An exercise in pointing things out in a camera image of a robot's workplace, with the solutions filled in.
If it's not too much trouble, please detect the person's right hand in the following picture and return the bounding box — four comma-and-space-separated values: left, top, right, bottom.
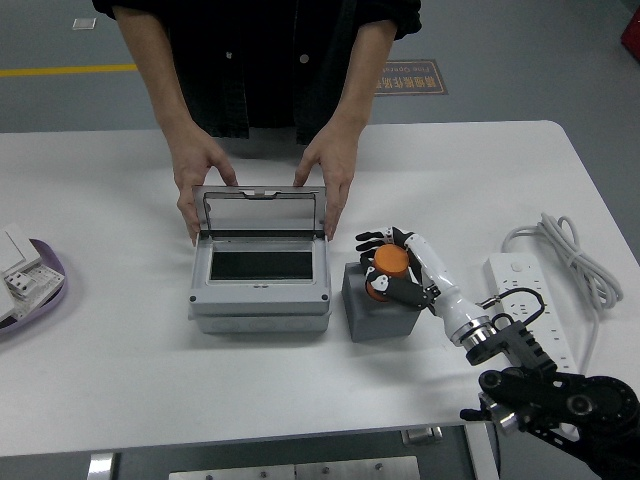
167, 122, 240, 247

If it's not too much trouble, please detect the person's left hand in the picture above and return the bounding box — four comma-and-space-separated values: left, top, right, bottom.
293, 115, 369, 242

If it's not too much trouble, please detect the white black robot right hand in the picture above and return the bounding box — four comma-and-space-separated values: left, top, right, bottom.
354, 226, 491, 346

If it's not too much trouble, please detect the orange cylinder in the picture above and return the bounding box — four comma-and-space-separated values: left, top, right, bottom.
366, 244, 411, 304

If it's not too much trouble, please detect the grey enclosure box with lid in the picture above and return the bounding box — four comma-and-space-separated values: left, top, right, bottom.
187, 184, 332, 335

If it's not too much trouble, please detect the grey cube block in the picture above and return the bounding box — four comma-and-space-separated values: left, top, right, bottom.
342, 262, 421, 344

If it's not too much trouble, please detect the white power strip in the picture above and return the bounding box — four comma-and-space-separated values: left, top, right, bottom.
482, 252, 580, 374

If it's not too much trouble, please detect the dark floor sign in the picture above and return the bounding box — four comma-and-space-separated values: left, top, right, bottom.
373, 59, 450, 97

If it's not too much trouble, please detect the person torso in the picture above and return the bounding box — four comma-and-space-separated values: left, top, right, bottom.
92, 0, 424, 146

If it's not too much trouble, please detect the yellow floor tape line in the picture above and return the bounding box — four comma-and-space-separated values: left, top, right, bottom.
0, 63, 139, 79

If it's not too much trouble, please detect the purple tray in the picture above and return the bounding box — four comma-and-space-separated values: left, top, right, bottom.
0, 238, 69, 341

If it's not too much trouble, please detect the white table leg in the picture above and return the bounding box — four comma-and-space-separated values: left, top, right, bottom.
462, 422, 501, 480

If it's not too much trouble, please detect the small white terminal module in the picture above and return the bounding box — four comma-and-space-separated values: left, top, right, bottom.
3, 272, 39, 302

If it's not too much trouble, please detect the red object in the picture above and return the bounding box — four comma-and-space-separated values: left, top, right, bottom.
619, 9, 640, 51

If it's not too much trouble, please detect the white power cord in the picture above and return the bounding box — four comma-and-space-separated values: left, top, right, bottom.
501, 212, 625, 376

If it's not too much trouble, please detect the small silver table bracket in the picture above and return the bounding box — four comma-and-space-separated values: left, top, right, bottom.
402, 424, 445, 446

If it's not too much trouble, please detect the white plastic socket frame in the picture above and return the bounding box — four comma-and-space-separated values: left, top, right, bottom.
17, 263, 67, 319

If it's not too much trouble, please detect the white switch panel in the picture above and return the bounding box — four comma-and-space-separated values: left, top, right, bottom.
0, 223, 42, 275

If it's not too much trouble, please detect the grey metal base plate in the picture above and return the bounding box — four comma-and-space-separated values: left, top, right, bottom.
168, 455, 421, 480

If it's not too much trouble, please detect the silver table leg bracket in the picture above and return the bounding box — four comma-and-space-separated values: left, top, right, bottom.
87, 451, 121, 480

